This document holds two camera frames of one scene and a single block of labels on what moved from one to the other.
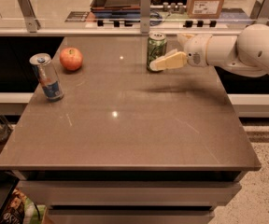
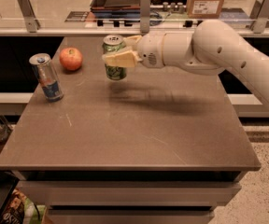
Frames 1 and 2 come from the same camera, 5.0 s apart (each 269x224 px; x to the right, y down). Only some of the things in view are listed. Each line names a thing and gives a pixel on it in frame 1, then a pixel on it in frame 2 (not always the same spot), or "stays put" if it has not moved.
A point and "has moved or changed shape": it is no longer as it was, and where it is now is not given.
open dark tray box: [118, 3] stays put
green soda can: [156, 48] has moved or changed shape
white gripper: [197, 53] -> [149, 50]
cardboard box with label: [205, 1] stays put
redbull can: [43, 67] stays put
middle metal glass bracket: [145, 11] stays put
